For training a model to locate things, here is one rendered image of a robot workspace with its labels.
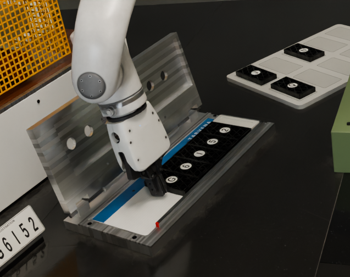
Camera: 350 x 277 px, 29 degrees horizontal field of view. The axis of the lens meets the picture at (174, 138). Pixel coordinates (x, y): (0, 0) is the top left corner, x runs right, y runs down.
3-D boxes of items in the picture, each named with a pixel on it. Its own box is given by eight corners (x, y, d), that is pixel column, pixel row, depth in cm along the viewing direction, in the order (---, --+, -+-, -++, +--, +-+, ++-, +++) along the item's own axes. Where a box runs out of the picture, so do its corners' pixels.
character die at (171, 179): (186, 197, 127) (185, 191, 126) (144, 186, 132) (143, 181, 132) (200, 183, 130) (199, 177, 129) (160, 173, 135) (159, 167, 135)
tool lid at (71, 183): (32, 129, 118) (25, 129, 120) (73, 221, 125) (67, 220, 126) (176, 31, 148) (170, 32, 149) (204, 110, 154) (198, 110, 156)
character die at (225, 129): (239, 144, 140) (238, 139, 139) (200, 137, 145) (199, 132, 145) (251, 133, 143) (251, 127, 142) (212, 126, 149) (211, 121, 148)
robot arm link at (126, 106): (120, 105, 115) (126, 121, 116) (151, 82, 121) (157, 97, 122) (86, 107, 120) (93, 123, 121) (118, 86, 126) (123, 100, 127)
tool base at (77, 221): (153, 256, 116) (149, 239, 115) (65, 228, 128) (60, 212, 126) (275, 132, 146) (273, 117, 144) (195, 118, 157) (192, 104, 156)
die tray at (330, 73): (300, 110, 152) (299, 106, 152) (225, 79, 173) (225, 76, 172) (420, 47, 169) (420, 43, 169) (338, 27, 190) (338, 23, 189)
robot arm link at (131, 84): (136, 98, 115) (145, 79, 123) (106, 24, 110) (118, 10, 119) (90, 111, 117) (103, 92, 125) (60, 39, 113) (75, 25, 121)
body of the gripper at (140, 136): (121, 117, 115) (144, 175, 119) (156, 90, 122) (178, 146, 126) (90, 120, 120) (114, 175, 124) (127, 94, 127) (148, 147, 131)
